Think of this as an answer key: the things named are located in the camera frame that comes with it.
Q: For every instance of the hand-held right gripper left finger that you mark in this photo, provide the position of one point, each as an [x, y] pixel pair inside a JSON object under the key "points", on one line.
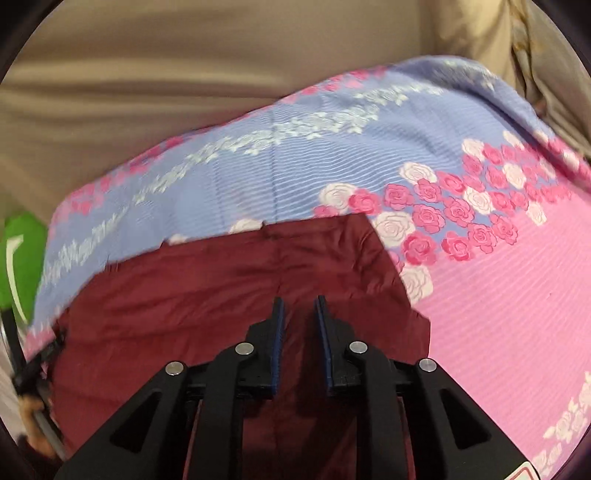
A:
{"points": [[258, 364]]}

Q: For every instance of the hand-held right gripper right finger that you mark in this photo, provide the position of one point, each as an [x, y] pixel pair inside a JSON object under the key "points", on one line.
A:
{"points": [[341, 364]]}

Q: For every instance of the dark red puffer jacket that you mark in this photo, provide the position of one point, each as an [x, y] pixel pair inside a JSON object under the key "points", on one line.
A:
{"points": [[231, 295]]}

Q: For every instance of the pink rose-printed bedsheet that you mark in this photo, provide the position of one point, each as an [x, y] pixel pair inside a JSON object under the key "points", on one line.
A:
{"points": [[485, 300]]}

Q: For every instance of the green pillow white stripe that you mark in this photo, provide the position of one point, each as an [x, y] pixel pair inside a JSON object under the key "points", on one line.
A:
{"points": [[21, 263]]}

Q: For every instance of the beige draped cloth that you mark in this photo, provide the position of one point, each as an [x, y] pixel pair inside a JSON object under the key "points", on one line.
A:
{"points": [[184, 83]]}

